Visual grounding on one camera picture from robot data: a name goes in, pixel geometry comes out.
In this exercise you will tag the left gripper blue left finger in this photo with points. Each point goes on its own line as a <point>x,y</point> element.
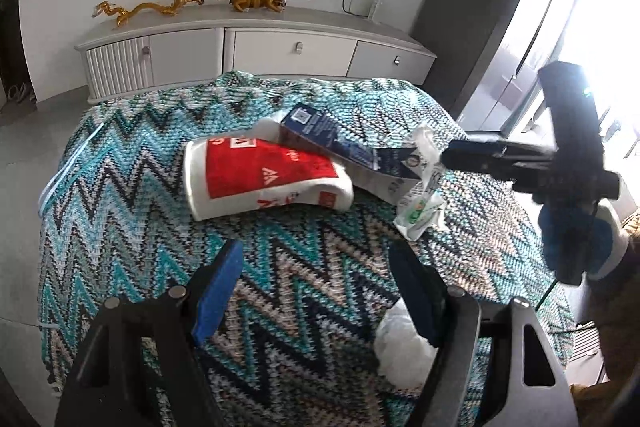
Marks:
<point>202,301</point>

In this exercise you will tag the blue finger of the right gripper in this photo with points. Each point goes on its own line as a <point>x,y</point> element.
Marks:
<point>496,158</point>

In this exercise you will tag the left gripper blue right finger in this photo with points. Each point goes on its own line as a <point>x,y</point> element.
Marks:
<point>434,307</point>

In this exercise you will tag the white tissue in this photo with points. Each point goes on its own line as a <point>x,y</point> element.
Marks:
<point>404,357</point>

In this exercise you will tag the green white wrapper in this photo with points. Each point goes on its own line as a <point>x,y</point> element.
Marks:
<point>423,208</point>

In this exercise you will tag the red white paper bag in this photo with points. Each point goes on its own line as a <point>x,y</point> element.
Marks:
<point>227,176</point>

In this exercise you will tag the blue white milk carton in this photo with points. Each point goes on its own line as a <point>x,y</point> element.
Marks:
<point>387,173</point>

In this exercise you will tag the right hand blue white glove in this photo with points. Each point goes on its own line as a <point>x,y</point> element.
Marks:
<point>577,239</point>

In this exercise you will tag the silver refrigerator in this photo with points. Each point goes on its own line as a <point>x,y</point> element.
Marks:
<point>503,92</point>

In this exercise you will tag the zigzag knitted table cover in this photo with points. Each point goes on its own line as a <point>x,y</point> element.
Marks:
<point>295,347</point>

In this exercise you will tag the white router on cabinet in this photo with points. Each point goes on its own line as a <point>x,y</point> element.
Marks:
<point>374,9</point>

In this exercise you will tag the white tv cabinet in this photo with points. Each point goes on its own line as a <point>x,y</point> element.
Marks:
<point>199,44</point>

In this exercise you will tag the shoes by the door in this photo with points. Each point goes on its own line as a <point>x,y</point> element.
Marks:
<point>20,93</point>

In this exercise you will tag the golden dragon figurine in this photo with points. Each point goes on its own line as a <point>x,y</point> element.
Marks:
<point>123,16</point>

